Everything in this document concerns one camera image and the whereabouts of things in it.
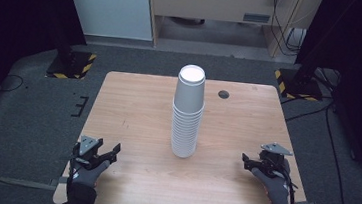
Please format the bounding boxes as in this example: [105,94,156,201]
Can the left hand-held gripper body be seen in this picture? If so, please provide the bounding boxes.
[70,134,113,173]

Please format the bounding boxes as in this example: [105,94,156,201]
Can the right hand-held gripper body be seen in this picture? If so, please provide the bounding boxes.
[255,141,294,179]

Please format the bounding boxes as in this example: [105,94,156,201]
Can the stack of white paper cups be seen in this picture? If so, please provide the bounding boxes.
[167,62,210,161]

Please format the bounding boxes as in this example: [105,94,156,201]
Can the person's left hand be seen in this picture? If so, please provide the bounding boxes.
[69,156,112,190]

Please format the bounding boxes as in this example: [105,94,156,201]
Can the person's right hand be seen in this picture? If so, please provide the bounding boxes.
[248,167,297,204]

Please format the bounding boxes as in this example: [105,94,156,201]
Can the black round table grommet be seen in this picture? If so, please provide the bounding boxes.
[216,90,230,101]

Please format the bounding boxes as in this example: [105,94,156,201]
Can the hazard-striped black stand base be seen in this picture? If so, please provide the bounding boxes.
[272,67,327,104]
[45,48,98,83]

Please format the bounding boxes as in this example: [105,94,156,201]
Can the white panel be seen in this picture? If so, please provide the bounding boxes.
[57,0,158,43]

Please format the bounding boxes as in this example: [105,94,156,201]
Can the light wooden desk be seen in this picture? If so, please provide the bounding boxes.
[140,0,323,64]

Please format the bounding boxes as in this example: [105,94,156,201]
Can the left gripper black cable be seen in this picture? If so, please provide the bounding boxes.
[65,156,76,195]

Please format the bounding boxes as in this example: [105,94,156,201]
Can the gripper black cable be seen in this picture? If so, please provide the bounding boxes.
[65,156,76,195]
[271,162,301,204]

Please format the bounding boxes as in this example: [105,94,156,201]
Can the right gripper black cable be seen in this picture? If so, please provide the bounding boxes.
[271,162,301,204]

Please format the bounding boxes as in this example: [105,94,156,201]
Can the short black floor cable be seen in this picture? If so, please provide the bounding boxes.
[284,101,332,127]

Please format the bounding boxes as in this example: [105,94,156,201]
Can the thin black floor cable loop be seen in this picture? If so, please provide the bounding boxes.
[0,73,26,97]

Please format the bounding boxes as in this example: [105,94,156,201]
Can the black stand post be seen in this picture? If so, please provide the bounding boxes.
[46,18,78,67]
[292,26,328,90]

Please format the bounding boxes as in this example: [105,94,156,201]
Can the bundle of black desk cables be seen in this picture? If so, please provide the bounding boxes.
[267,0,309,58]

